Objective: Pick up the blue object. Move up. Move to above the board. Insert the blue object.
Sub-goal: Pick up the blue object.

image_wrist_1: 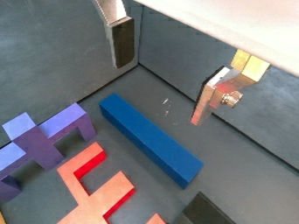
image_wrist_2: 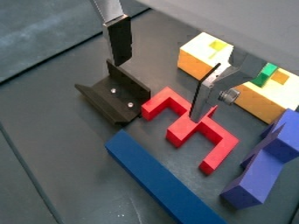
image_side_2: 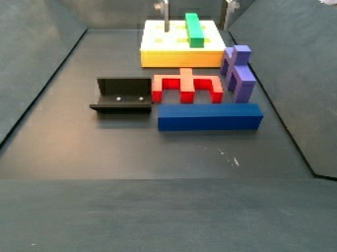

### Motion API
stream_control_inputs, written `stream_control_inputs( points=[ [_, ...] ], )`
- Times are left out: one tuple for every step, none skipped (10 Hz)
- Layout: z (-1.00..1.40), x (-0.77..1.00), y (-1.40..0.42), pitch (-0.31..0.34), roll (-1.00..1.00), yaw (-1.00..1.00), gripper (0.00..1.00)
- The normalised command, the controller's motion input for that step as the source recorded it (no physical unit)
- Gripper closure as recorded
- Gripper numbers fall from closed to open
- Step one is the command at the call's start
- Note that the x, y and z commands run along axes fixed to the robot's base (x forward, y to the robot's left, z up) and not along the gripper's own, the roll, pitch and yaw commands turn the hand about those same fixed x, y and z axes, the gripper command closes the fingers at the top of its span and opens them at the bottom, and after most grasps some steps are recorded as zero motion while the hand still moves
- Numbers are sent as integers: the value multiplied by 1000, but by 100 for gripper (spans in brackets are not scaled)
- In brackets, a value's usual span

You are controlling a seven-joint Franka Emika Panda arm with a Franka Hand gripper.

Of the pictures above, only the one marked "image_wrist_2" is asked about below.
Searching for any red zigzag block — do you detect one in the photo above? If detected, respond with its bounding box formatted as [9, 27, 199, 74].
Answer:
[142, 87, 239, 175]

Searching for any purple bow-tie block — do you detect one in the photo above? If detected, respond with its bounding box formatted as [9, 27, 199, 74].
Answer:
[220, 108, 299, 209]

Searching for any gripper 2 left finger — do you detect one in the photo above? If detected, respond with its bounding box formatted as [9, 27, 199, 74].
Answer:
[90, 0, 132, 67]

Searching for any yellow puzzle board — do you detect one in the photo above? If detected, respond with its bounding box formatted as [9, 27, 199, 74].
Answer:
[178, 32, 299, 123]

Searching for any long blue bar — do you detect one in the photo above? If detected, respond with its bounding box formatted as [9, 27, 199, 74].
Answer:
[106, 129, 227, 224]

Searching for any green bar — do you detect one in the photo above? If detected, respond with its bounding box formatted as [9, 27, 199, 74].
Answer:
[251, 63, 278, 88]

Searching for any black angled bracket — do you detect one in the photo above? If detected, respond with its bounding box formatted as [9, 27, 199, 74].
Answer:
[75, 59, 151, 125]

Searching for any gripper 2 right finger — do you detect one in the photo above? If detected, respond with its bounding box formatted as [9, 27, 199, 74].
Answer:
[190, 47, 267, 123]

